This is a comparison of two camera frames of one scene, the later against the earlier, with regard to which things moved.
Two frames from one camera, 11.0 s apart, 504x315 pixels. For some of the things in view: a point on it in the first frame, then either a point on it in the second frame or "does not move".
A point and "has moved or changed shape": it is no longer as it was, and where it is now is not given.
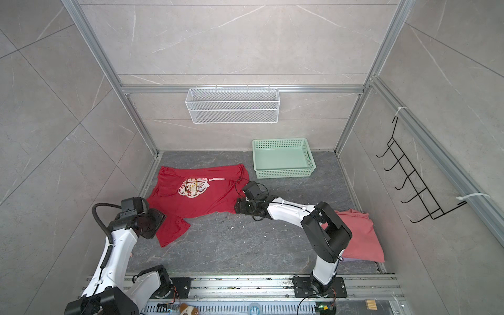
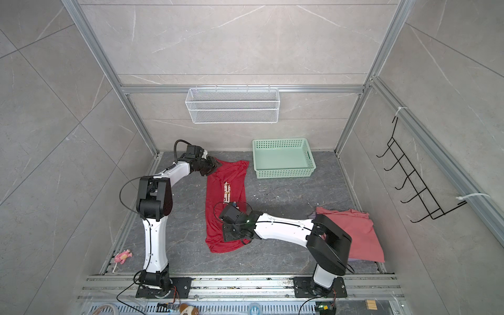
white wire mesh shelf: (232, 105) does not move
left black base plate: (180, 288) does not move
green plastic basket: (282, 158) does not move
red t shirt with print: (180, 192) has moved or changed shape
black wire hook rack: (431, 204) does not move
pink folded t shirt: (365, 244) does not move
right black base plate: (304, 289) does not move
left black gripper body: (151, 222) -> (207, 165)
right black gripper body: (246, 207) -> (230, 233)
